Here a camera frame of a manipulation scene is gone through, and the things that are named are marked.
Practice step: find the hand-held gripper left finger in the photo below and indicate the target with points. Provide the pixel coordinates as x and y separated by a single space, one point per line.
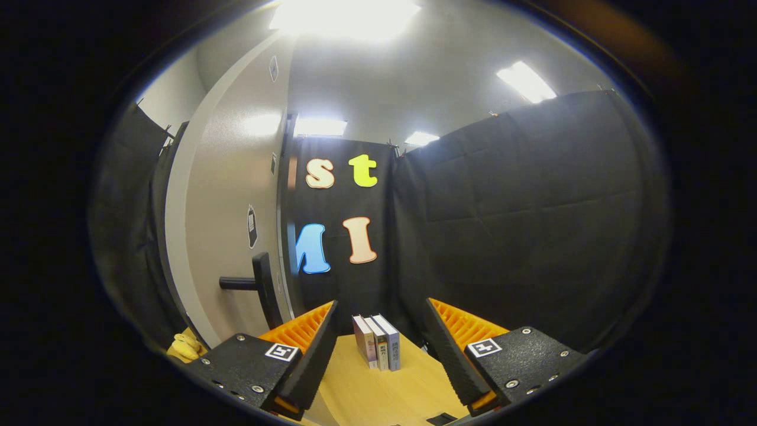
316 361

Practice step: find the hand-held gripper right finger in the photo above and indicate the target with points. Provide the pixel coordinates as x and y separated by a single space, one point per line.
452 361

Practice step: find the pink book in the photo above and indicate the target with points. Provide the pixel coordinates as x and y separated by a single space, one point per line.
364 343

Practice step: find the white book with dark spine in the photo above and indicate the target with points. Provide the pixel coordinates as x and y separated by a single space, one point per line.
380 349

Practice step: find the dark grey cabinet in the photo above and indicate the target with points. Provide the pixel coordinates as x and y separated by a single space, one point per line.
287 248

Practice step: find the yellow plush toy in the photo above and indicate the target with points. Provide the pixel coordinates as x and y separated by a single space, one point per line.
184 346

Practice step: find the small ceiling light panel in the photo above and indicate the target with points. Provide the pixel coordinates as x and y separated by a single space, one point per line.
319 126
421 138

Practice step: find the long ceiling light strip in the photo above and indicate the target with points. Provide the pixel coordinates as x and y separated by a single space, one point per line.
526 81

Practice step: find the large ceiling light panel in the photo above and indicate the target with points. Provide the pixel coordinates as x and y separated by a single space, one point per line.
343 18

